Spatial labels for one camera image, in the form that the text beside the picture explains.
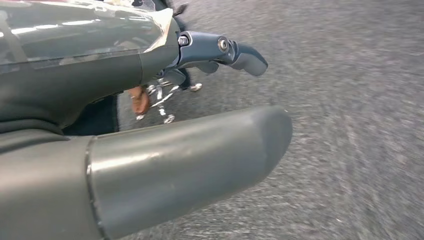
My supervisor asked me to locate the person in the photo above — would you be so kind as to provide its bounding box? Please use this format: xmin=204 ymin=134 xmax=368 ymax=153
xmin=62 ymin=0 xmax=195 ymax=137

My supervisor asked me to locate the wheeled chair base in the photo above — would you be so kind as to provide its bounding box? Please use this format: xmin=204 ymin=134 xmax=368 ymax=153
xmin=135 ymin=76 xmax=204 ymax=125

